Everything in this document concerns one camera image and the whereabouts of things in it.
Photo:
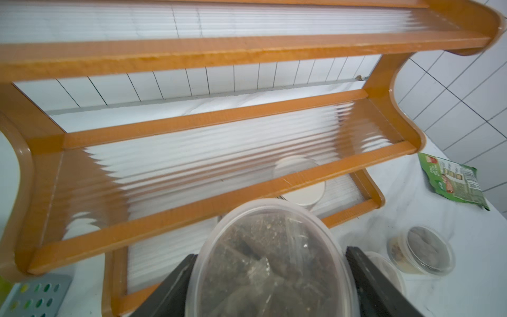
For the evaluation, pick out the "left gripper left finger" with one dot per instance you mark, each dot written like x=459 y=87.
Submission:
x=169 y=298

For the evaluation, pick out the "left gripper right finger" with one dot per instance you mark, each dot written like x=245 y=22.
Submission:
x=377 y=295

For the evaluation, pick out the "red label seed jar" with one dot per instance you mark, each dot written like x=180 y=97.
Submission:
x=388 y=269

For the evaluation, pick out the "yellow label seed jar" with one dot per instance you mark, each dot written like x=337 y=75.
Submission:
x=421 y=250

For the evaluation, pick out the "small red jar shelf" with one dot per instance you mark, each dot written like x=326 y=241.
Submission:
x=270 y=257

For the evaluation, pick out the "white lidded glass jar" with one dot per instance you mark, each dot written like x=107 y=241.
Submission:
x=307 y=195

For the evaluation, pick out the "wooden three-tier shelf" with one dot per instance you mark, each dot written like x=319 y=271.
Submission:
x=134 y=121

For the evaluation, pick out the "blue plastic basket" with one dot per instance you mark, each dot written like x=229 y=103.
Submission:
x=41 y=296

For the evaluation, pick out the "green snack packet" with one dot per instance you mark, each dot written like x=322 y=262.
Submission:
x=453 y=181

